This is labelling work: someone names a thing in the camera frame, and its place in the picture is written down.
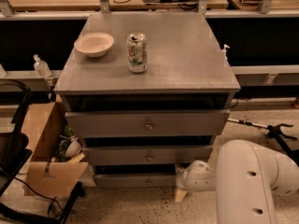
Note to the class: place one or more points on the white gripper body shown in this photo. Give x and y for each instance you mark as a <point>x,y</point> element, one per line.
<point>191,175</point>

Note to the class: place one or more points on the grey bottom drawer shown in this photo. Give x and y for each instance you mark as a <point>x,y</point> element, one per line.
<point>151,180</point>

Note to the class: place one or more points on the grey drawer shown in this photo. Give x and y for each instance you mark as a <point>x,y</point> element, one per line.
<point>151,180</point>
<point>142,123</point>
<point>135,155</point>

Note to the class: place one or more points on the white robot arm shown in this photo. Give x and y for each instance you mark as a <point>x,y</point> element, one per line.
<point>246,177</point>

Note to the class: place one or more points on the grey middle drawer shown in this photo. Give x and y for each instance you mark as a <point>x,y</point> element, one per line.
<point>135,155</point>

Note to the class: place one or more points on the grey top drawer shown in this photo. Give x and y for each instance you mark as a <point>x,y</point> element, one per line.
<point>142,123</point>

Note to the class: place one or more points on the grey drawer cabinet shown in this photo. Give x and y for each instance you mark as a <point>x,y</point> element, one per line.
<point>186,71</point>

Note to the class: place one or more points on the silver black pole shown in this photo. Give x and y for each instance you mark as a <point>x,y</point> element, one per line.
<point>248,123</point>

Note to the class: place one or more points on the black floor stand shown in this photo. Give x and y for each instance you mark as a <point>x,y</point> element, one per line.
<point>280,136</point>

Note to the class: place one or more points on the white cup in box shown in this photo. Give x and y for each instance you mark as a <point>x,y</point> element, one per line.
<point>73,148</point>

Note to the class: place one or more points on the brown cardboard box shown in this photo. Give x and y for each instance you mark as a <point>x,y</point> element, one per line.
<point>44,125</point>

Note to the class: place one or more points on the small white pump bottle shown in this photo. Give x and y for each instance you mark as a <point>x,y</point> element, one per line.
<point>225,50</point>

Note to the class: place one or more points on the green white soda can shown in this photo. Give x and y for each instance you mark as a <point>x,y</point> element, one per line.
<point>137,52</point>

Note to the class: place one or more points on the white bowl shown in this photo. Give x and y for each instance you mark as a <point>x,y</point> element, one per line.
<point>94,45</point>

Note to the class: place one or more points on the clear sanitizer bottle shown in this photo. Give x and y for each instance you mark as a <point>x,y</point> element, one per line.
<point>41,67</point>

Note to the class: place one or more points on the black chair frame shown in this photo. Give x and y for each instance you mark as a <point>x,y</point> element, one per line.
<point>13,151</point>

